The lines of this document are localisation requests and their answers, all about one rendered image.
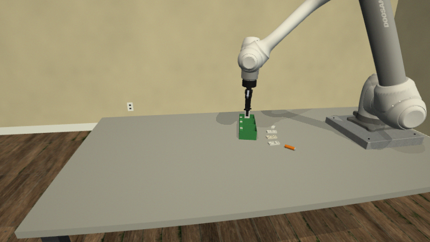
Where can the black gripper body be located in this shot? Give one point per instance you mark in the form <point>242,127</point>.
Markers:
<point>249,85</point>

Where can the green rack of bins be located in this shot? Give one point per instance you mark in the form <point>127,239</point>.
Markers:
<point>247,128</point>

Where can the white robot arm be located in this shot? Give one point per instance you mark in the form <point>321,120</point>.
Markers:
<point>389,99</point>

